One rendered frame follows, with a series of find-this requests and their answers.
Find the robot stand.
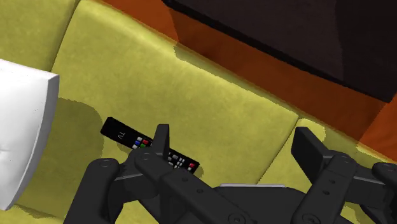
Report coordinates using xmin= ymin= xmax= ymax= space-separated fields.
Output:
xmin=161 ymin=0 xmax=397 ymax=104

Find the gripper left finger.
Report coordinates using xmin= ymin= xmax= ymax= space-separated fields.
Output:
xmin=63 ymin=123 xmax=258 ymax=224

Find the white cushion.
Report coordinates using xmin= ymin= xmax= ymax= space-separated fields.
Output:
xmin=0 ymin=58 xmax=60 ymax=211

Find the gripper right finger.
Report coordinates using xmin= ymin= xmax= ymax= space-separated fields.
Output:
xmin=290 ymin=126 xmax=397 ymax=224

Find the black remote control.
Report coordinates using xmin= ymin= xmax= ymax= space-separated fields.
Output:
xmin=99 ymin=116 xmax=200 ymax=174

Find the yellow-green sofa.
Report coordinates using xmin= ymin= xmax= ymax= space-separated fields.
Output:
xmin=0 ymin=0 xmax=397 ymax=224

